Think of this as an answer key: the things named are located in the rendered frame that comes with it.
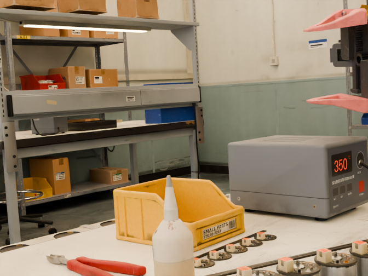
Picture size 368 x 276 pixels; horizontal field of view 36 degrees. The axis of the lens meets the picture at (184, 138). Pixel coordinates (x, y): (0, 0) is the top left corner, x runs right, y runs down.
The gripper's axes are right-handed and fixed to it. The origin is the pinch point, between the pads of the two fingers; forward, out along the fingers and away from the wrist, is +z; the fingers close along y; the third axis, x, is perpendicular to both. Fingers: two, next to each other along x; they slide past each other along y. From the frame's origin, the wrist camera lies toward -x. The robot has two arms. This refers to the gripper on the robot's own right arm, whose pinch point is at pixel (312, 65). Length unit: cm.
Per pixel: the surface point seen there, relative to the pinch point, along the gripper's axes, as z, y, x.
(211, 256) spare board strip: 23.1, -14.8, 19.7
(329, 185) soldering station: 5.0, -13.0, 11.9
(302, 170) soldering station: 7.2, -11.4, 9.2
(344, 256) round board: 21.5, -6.0, 41.4
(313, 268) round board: 24.3, -5.6, 42.7
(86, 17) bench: 0, 9, -233
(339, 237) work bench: 8.0, -16.4, 18.7
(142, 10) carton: -36, 9, -257
